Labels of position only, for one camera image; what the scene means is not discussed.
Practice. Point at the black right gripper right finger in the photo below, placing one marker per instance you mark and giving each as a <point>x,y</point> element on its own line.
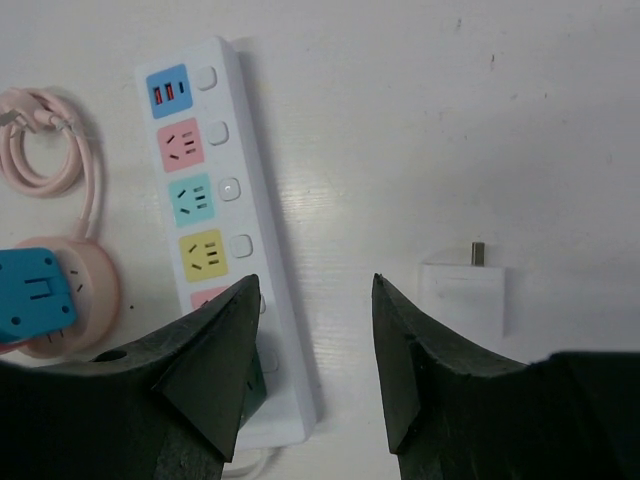
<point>455,410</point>

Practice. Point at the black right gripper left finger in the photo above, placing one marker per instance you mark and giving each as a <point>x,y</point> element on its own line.
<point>166,406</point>

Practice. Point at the dark green cube plug adapter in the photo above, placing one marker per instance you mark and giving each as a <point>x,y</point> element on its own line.
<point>255,390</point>

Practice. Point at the white plug adapter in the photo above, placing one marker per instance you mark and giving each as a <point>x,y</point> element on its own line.
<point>467,298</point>

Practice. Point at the blue triangular plug adapter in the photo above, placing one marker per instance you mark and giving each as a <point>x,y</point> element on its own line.
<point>35,295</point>

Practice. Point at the pink round socket hub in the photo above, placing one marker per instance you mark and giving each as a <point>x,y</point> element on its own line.
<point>95,291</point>

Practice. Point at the white multicolour power strip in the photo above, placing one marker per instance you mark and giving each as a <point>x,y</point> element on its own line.
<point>218,218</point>

